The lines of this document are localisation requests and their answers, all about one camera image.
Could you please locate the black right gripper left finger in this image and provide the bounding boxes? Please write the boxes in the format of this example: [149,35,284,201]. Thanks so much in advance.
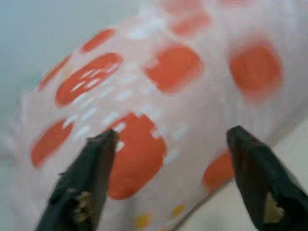
[36,129,120,231]

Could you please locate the beige sheeted bed mattress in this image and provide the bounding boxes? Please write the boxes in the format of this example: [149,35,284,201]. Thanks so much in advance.
[0,122,308,231]

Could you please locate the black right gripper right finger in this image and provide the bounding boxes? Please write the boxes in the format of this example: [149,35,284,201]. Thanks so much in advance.
[227,125,308,231]

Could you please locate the pink pillow with orange spots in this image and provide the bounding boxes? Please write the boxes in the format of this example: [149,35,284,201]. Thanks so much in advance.
[0,0,308,231]

